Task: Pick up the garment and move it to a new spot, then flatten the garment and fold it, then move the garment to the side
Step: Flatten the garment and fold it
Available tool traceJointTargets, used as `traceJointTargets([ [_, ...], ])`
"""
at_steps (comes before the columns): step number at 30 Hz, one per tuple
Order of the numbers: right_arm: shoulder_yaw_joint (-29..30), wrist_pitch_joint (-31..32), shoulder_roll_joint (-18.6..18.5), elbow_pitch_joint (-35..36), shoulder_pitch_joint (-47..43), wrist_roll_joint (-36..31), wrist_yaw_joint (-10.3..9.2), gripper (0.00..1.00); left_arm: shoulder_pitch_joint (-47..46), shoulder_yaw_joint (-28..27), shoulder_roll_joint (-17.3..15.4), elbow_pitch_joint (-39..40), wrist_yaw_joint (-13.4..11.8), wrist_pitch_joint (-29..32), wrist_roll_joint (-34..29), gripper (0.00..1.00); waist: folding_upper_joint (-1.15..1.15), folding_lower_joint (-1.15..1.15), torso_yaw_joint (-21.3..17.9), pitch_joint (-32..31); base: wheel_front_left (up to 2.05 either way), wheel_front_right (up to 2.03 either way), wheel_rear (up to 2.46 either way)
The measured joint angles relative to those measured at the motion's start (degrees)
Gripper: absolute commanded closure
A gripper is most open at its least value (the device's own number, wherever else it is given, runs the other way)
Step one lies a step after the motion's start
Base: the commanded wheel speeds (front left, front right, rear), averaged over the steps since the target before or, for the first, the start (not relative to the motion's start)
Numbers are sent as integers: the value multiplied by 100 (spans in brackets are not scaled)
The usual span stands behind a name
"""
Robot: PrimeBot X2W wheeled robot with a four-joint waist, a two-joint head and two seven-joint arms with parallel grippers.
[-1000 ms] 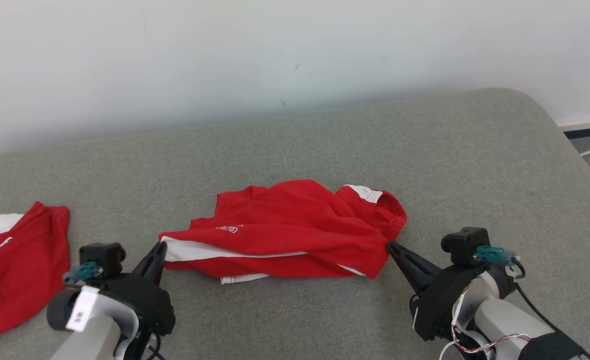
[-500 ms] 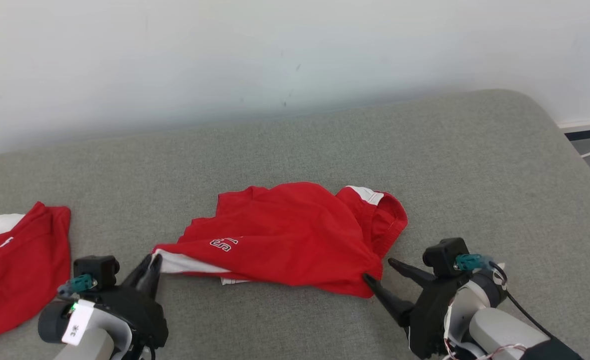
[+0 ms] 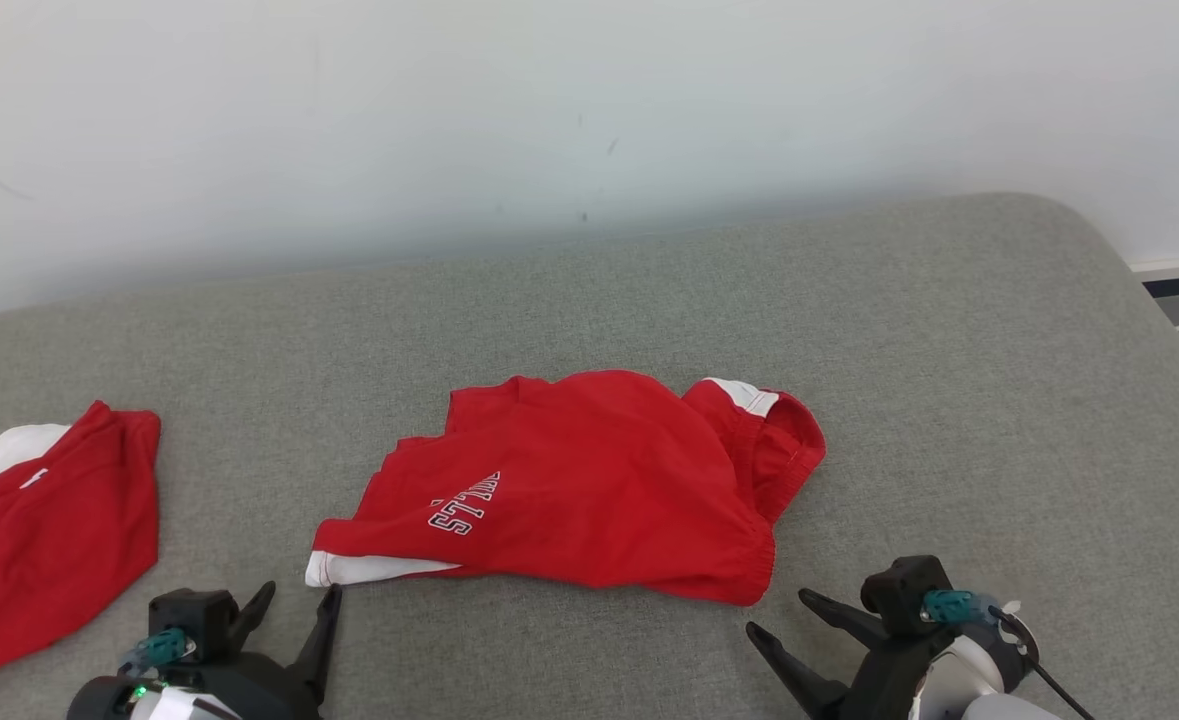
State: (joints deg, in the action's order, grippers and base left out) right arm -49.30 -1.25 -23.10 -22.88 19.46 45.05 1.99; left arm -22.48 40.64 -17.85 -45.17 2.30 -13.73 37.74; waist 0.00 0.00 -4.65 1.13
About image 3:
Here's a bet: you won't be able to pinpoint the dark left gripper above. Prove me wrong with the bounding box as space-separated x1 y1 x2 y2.
164 580 343 720

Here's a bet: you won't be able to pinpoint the grey fabric sofa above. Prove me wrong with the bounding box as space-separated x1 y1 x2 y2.
0 192 1179 720

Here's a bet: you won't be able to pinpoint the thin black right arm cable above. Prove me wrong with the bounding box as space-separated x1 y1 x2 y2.
989 604 1098 720

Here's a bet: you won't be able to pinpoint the red basketball jersey white trim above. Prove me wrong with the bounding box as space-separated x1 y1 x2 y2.
0 400 162 688

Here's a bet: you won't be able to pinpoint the red shorts with white stripes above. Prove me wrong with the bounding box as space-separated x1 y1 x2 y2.
305 369 827 607

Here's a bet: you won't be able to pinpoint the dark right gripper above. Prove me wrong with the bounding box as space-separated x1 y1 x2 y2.
745 588 952 720

